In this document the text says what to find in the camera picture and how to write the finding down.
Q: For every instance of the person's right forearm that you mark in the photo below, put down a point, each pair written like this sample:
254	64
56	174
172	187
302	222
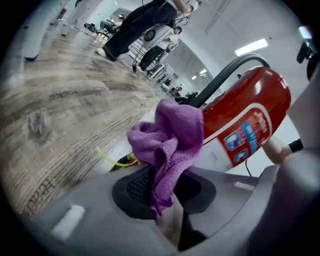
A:
275	150

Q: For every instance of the black head-worn camera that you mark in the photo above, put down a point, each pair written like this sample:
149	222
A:
303	52

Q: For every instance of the yellow plastic tie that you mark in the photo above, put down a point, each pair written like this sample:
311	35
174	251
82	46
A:
110	160

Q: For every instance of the purple cloth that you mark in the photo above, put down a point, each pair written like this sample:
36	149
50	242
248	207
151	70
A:
172	135

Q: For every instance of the ceiling light strip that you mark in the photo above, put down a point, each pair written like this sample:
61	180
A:
200	73
251	47

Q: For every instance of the red fire extinguisher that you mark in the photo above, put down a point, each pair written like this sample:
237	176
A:
237	105

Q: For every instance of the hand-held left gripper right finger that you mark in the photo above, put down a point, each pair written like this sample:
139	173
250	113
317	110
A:
225	200

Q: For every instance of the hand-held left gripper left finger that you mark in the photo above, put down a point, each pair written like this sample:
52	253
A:
95	225

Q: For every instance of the large white table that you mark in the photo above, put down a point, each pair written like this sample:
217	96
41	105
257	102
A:
37	37

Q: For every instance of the grey white backpack shell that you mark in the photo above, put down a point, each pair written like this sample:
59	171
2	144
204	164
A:
157	35

